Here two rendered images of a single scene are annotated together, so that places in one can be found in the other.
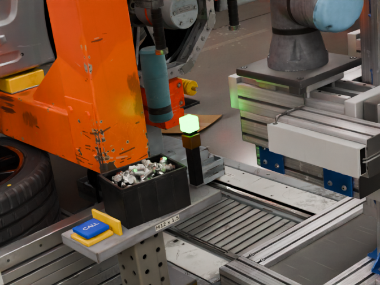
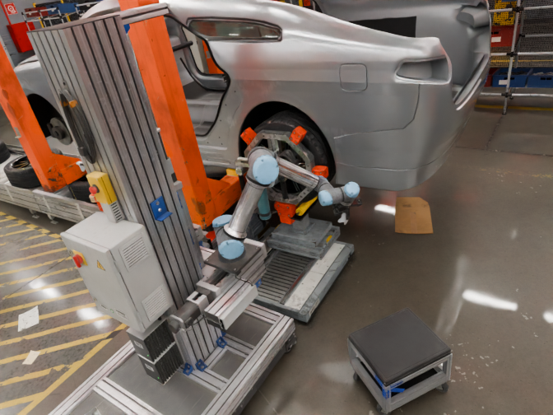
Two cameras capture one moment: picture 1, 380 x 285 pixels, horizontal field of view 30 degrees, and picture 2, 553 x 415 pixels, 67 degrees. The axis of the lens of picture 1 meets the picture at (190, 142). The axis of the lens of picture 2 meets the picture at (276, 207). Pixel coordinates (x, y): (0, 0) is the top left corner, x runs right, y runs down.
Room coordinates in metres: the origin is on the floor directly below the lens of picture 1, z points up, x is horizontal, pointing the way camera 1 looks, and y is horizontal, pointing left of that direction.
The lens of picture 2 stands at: (1.82, -2.50, 2.12)
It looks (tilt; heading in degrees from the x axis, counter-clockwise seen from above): 31 degrees down; 75
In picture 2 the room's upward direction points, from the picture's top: 10 degrees counter-clockwise
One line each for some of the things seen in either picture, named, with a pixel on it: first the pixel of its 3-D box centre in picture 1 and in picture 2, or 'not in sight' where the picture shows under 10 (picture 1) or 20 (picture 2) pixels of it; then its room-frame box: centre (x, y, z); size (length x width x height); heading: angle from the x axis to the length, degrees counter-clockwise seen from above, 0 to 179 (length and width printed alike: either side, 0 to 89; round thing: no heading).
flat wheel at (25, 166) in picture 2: not in sight; (36, 167); (0.34, 2.90, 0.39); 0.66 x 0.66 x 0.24
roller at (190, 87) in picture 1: (172, 83); (306, 203); (2.72, 0.04, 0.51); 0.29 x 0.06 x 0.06; 39
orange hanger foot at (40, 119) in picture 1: (44, 90); (225, 180); (2.22, 0.44, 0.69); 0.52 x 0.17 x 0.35; 39
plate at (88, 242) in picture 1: (91, 234); not in sight; (1.63, 0.28, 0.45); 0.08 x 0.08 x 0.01; 39
